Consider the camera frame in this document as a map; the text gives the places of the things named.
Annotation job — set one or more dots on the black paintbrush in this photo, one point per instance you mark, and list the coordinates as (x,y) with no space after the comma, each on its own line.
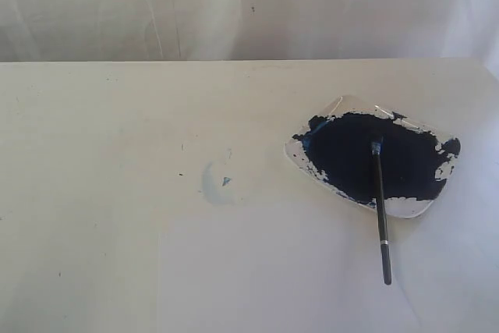
(376,144)

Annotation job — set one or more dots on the clear tray with blue paint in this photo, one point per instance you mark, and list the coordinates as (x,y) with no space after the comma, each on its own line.
(334,149)

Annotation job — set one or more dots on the white paper sheet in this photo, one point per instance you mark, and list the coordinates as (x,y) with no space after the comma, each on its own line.
(277,268)

